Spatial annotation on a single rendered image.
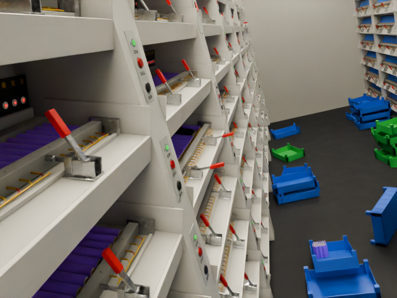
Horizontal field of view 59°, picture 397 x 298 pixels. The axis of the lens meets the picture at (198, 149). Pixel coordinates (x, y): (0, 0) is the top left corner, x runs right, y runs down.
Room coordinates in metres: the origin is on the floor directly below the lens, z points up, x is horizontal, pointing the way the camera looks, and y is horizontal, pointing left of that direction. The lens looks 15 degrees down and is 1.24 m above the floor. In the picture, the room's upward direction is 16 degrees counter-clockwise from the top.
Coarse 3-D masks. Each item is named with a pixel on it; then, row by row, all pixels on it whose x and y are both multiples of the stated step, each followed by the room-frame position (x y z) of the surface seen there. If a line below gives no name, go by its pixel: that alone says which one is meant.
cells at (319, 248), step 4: (312, 244) 1.67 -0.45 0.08; (316, 244) 1.65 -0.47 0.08; (320, 244) 1.63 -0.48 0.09; (324, 244) 1.62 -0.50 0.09; (316, 248) 1.61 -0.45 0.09; (320, 248) 1.61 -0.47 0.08; (324, 248) 1.60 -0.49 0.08; (316, 252) 1.61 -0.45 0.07; (320, 252) 1.60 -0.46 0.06; (324, 252) 1.60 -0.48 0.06; (316, 256) 1.61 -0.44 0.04; (320, 256) 1.60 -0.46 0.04; (324, 256) 1.59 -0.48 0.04
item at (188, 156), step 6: (204, 126) 1.22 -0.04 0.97; (198, 132) 1.14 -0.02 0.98; (204, 132) 1.15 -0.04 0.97; (198, 138) 1.07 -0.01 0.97; (192, 144) 1.01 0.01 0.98; (198, 144) 1.05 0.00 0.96; (204, 144) 1.06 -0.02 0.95; (192, 150) 0.96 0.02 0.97; (186, 156) 0.91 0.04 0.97; (192, 156) 0.95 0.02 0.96; (198, 156) 0.95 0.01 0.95; (180, 162) 0.87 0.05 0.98; (186, 162) 0.87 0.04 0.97; (192, 162) 0.91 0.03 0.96; (180, 168) 0.83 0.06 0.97; (186, 180) 0.79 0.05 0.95
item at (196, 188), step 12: (192, 120) 1.28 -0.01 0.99; (204, 120) 1.27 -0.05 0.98; (216, 120) 1.26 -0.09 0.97; (216, 132) 1.22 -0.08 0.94; (216, 144) 1.09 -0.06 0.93; (204, 156) 0.98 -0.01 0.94; (216, 156) 1.04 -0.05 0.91; (192, 180) 0.81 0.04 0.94; (204, 180) 0.82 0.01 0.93; (192, 192) 0.67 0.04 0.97; (204, 192) 0.83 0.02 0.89; (192, 204) 0.67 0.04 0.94
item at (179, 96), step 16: (160, 64) 1.30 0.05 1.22; (176, 64) 1.28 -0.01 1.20; (192, 64) 1.27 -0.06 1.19; (208, 64) 1.25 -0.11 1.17; (160, 80) 1.06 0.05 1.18; (176, 80) 1.07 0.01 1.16; (192, 80) 1.08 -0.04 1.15; (208, 80) 1.22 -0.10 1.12; (160, 96) 0.67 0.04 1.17; (176, 96) 0.82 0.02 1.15; (192, 96) 0.93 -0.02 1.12; (176, 112) 0.76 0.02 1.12; (192, 112) 0.93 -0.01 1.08; (176, 128) 0.76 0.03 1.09
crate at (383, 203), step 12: (384, 192) 1.77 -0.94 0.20; (396, 192) 1.75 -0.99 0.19; (384, 204) 1.66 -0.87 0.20; (396, 204) 1.73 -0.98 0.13; (372, 216) 1.61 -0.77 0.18; (384, 216) 1.60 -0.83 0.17; (396, 216) 1.72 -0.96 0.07; (384, 228) 1.58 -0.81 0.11; (396, 228) 1.70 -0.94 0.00; (372, 240) 1.64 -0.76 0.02; (384, 240) 1.58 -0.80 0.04
